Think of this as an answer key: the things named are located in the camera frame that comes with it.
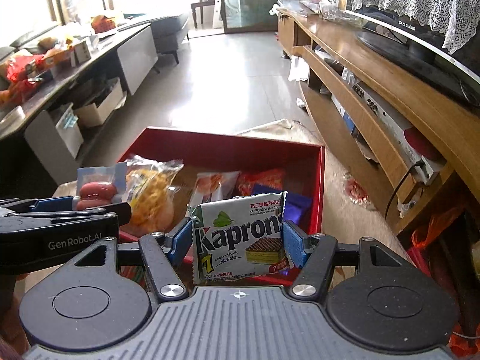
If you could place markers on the Kaprons wafer packet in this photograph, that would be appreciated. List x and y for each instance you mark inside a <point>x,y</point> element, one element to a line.
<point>238,238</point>

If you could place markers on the white cardboard box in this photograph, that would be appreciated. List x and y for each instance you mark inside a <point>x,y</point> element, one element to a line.
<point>99,106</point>

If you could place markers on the floral beige tablecloth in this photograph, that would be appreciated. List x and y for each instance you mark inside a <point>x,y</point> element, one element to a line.
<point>345,215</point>

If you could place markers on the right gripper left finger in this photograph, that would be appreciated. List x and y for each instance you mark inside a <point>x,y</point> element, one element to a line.
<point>161,254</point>

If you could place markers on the long dark side table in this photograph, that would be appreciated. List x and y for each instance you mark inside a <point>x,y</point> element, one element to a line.
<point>35,160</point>

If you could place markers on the white set top box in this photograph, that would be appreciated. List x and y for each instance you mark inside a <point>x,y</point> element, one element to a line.
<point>413,144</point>

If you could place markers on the blue wafer biscuit pack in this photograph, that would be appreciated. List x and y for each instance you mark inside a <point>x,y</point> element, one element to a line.
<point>292,202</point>

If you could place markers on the red cardboard box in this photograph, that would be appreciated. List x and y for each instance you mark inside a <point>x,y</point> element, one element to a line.
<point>303,164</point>

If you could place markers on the grey sofa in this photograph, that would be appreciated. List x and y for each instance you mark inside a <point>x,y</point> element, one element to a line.
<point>169,32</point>

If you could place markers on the clear yellow egg crisp bag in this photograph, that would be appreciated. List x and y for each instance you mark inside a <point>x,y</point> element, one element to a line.
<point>150,194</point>

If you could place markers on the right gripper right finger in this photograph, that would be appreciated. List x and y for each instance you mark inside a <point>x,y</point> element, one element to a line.
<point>314,256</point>

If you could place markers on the curved television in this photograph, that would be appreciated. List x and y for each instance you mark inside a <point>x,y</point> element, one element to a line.
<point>419,50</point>

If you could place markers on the silver duck snack packet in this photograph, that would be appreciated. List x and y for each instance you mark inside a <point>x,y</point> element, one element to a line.
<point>213,187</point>

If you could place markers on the orange plastic bag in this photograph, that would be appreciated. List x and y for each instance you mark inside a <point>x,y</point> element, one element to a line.
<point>447,250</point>

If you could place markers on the vacuum packed sausages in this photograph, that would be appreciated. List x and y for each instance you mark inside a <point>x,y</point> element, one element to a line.
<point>99,186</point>

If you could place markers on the red Trolli gummy bag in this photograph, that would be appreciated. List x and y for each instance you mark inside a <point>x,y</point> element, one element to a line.
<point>272,179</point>

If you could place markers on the wooden TV cabinet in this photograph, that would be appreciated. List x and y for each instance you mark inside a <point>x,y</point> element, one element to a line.
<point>360,142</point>

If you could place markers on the red spicy strip packet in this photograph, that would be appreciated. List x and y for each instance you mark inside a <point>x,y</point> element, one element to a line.
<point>131,269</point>

